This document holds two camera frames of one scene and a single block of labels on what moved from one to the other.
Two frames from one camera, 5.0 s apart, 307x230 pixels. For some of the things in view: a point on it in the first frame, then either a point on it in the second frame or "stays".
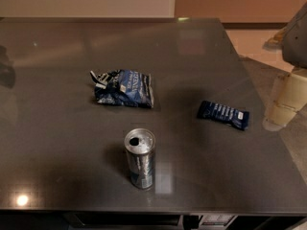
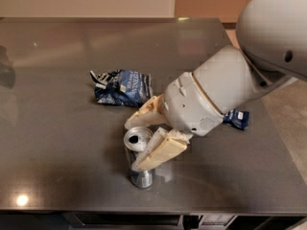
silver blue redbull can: [139, 144] stays
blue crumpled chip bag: [124, 87] stays
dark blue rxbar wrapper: [221, 113] stays
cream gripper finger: [290, 96] -> [185, 104]
